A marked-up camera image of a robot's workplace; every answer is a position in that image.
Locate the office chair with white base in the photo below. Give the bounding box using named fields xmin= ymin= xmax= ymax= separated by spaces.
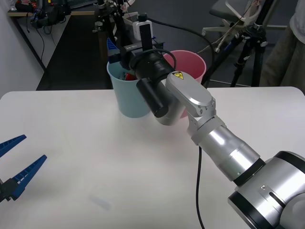
xmin=202 ymin=0 xmax=263 ymax=53

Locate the pink plastic bin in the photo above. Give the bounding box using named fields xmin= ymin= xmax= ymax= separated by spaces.
xmin=163 ymin=50 xmax=206 ymax=120

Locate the black tripod with thick column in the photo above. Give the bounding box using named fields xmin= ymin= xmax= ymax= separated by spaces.
xmin=203 ymin=0 xmax=280 ymax=88

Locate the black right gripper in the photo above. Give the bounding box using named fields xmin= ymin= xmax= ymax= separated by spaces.
xmin=106 ymin=36 xmax=165 ymax=70

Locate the red drink can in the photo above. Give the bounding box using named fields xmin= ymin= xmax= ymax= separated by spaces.
xmin=119 ymin=72 xmax=138 ymax=82

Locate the black tripod with silver knobs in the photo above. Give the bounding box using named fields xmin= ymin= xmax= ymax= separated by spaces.
xmin=92 ymin=0 xmax=127 ymax=50

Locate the desk with wooden edge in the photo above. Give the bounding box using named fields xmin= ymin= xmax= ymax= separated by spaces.
xmin=7 ymin=0 xmax=102 ymax=70

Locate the person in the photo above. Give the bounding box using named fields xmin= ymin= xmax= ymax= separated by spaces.
xmin=264 ymin=0 xmax=305 ymax=88

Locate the pale blue plastic bin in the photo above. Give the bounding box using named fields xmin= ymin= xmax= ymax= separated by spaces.
xmin=106 ymin=57 xmax=158 ymax=119

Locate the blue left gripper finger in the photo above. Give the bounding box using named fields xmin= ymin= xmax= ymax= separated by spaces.
xmin=0 ymin=154 xmax=48 ymax=203
xmin=0 ymin=134 xmax=27 ymax=158

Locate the black electronic equipment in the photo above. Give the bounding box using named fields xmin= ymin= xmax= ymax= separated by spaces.
xmin=14 ymin=0 xmax=72 ymax=28

